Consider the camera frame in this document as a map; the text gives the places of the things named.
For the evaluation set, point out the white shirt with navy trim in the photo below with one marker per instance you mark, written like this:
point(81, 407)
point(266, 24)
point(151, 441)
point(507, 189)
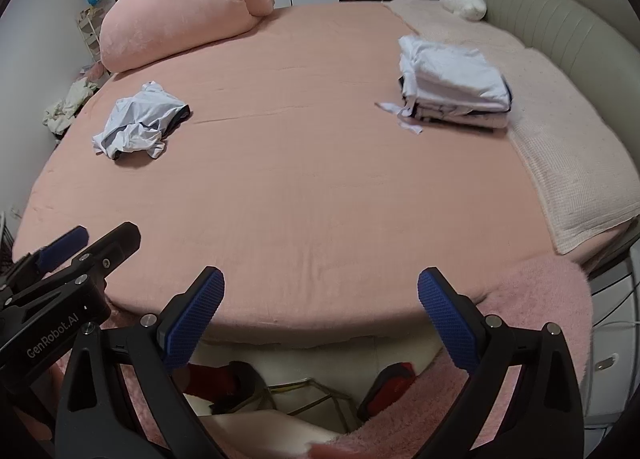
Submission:
point(135, 119)

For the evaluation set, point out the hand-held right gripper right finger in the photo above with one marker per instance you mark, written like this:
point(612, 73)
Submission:
point(447, 319)

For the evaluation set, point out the white rolled cloth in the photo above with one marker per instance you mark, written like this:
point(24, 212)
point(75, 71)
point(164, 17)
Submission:
point(462, 1)

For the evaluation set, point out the pink round bed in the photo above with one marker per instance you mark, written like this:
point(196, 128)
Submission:
point(300, 189)

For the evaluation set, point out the grey-green sofa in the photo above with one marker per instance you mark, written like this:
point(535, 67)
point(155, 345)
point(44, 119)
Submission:
point(550, 14)

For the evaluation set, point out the pink fluffy rug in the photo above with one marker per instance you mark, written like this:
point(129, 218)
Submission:
point(540, 299)

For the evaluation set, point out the red black slipper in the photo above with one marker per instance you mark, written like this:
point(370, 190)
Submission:
point(390, 384)

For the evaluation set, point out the pile of clothes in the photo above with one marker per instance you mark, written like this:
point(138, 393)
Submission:
point(70, 106)

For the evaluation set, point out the white nightstand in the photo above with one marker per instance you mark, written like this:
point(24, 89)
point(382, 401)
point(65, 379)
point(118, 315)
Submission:
point(615, 339)

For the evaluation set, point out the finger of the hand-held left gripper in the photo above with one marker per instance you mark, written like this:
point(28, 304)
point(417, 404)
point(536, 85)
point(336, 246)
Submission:
point(65, 241)
point(117, 239)

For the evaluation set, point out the white shelf rack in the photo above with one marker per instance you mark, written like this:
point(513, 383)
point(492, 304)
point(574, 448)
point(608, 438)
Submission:
point(90, 34)

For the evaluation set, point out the cream waffle blanket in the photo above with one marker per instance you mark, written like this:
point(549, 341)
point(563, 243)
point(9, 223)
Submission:
point(560, 149)

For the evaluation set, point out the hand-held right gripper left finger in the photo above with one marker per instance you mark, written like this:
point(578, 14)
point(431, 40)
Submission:
point(195, 319)

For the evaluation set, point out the pink pillow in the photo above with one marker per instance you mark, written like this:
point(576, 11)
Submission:
point(175, 9)

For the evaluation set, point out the stack of folded clothes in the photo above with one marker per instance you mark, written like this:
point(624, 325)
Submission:
point(450, 74)

